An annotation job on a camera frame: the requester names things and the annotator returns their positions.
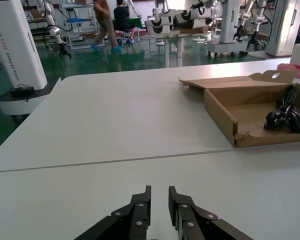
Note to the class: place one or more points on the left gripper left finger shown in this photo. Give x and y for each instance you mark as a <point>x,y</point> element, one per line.
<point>140,212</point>

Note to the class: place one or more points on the pink foam tray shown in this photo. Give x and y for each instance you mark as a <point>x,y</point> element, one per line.
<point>290,68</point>

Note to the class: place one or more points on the wide white robot column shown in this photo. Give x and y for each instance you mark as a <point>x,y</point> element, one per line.
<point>282,27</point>

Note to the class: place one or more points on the white robot shells on table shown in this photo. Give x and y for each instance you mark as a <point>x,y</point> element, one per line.
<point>175,21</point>

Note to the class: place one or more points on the person in brown shirt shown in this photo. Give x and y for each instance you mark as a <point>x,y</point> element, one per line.
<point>105,22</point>

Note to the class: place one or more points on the metal shelving rack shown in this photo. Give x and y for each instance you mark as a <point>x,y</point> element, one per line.
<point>77,22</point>

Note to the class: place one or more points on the seated person in black shirt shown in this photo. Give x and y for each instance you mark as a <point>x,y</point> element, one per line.
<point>121,17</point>

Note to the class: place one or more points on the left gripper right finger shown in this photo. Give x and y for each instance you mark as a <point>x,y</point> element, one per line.
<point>185,215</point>

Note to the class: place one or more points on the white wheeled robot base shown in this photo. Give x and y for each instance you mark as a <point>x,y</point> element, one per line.
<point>17,50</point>

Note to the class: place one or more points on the brown open cardboard box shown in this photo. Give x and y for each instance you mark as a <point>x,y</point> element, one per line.
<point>222,115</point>

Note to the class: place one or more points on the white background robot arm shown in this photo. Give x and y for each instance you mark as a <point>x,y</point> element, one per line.
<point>55,32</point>

